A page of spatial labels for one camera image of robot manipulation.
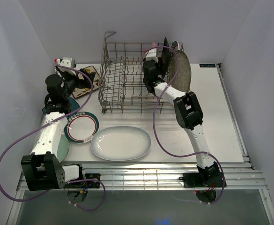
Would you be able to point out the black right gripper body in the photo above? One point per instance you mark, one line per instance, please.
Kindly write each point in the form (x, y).
(160, 69)

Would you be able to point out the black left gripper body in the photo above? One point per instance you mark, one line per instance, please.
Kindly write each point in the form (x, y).
(71, 82)

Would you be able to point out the black square floral plate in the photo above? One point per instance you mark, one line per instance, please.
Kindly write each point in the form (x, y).
(166, 51)

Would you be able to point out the teal square plate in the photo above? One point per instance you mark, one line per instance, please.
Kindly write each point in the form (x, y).
(74, 105)

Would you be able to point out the speckled beige blue round plate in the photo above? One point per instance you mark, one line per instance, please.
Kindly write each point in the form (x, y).
(180, 70)

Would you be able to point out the white plate teal red rim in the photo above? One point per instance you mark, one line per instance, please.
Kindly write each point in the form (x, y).
(176, 46)
(81, 127)

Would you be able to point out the grey wire dish rack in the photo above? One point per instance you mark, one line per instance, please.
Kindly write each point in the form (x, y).
(121, 86)

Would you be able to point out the white oval plate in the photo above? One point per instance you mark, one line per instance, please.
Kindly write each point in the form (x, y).
(120, 143)

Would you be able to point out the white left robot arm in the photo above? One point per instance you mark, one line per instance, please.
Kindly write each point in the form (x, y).
(42, 167)

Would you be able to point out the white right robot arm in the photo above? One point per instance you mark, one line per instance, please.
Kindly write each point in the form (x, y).
(171, 80)

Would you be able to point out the right blue label sticker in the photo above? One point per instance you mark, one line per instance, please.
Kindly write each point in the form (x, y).
(207, 65)

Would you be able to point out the light green round plate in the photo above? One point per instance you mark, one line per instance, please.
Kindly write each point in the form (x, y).
(63, 148)

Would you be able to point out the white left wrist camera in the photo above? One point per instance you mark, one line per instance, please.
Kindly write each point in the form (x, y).
(66, 62)

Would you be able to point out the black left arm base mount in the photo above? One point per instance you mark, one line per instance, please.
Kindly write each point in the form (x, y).
(93, 181)

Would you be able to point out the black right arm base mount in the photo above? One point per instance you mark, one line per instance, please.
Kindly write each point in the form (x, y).
(196, 180)

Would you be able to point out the aluminium table frame rail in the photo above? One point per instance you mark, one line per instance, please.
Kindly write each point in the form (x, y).
(170, 154)

